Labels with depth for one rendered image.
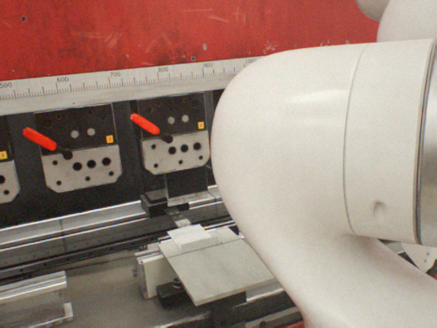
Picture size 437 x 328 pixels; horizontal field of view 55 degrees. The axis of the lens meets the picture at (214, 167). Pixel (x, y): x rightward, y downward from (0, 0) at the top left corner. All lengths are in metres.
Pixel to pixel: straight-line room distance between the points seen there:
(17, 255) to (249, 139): 1.06
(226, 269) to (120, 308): 0.29
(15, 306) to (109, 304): 0.20
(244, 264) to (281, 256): 0.62
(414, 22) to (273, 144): 0.18
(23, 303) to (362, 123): 0.88
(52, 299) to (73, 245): 0.27
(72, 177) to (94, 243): 0.39
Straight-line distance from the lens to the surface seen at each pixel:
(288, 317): 1.09
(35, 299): 1.01
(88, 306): 1.08
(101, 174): 0.90
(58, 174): 0.89
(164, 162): 0.92
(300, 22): 1.05
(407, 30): 0.38
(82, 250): 1.27
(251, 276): 0.84
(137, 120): 0.86
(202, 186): 1.00
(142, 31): 0.90
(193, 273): 0.87
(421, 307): 0.31
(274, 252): 0.27
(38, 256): 1.26
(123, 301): 1.06
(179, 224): 1.09
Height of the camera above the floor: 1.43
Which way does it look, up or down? 16 degrees down
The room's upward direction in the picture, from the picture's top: 5 degrees counter-clockwise
